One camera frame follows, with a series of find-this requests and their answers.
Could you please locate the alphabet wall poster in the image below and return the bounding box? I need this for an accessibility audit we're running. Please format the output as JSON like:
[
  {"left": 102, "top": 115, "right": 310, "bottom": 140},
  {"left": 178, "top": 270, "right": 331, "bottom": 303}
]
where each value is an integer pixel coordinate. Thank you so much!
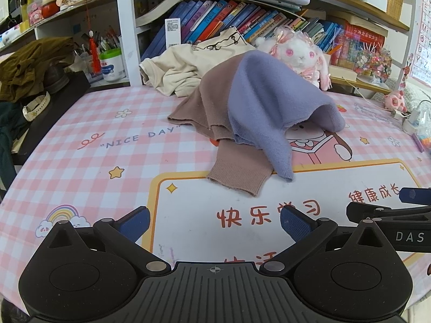
[{"left": 411, "top": 0, "right": 430, "bottom": 87}]

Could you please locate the white barcode box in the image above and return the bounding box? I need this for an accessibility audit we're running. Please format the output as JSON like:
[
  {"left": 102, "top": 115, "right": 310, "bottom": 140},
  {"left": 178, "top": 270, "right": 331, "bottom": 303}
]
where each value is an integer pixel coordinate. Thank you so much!
[{"left": 164, "top": 18, "right": 182, "bottom": 49}]

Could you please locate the pink checkered desk mat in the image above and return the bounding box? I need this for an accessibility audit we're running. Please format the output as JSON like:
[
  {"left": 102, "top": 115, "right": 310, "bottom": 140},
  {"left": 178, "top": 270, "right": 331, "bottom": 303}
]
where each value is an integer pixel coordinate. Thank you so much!
[{"left": 1, "top": 87, "right": 430, "bottom": 306}]

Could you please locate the row of colourful books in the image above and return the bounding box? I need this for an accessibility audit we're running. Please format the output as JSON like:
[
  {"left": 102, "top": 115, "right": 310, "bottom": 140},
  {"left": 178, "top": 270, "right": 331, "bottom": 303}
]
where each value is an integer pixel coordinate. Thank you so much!
[{"left": 141, "top": 0, "right": 344, "bottom": 61}]

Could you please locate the red tassel charm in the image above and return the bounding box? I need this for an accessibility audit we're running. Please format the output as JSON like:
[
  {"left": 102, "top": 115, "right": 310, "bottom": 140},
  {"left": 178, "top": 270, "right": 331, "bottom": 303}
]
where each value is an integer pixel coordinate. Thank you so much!
[{"left": 89, "top": 30, "right": 102, "bottom": 74}]

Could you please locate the cream wrist watch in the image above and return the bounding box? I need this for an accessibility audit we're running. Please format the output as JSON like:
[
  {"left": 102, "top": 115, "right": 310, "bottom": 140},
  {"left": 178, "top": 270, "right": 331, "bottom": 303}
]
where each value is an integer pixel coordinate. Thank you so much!
[{"left": 23, "top": 92, "right": 51, "bottom": 122}]

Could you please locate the purple and brown sweater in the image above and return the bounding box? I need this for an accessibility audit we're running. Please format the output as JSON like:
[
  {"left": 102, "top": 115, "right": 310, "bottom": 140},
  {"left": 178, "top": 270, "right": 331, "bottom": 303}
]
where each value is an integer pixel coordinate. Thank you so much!
[{"left": 168, "top": 50, "right": 346, "bottom": 196}]

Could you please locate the white pink plush bunny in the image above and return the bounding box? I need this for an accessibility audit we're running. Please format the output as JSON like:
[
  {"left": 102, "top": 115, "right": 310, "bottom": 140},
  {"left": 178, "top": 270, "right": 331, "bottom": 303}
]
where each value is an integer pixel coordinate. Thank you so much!
[{"left": 255, "top": 26, "right": 332, "bottom": 91}]

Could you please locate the olive brown clothing pile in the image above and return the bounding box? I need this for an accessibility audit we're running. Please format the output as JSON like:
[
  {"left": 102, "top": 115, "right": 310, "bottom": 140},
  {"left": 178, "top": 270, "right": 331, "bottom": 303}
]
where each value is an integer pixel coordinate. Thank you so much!
[{"left": 1, "top": 37, "right": 75, "bottom": 103}]

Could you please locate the cream beige garment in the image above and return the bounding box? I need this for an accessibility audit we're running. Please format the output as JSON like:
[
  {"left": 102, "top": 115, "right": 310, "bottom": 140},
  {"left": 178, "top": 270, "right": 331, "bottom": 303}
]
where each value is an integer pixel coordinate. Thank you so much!
[{"left": 139, "top": 27, "right": 255, "bottom": 98}]

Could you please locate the white green pen jar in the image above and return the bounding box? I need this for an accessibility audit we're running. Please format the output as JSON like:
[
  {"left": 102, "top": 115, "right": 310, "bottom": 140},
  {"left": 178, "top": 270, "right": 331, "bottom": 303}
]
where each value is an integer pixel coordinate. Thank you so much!
[{"left": 99, "top": 48, "right": 126, "bottom": 82}]

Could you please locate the small pink plush toy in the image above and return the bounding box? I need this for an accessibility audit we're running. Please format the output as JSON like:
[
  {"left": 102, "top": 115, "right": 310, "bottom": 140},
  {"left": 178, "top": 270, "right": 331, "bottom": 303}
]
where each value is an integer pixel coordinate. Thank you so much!
[{"left": 384, "top": 90, "right": 408, "bottom": 113}]

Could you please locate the colourful bead ornament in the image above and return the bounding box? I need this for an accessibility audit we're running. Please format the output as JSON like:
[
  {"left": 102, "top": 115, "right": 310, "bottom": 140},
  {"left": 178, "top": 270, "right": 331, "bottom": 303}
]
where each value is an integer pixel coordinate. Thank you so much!
[{"left": 354, "top": 48, "right": 392, "bottom": 83}]

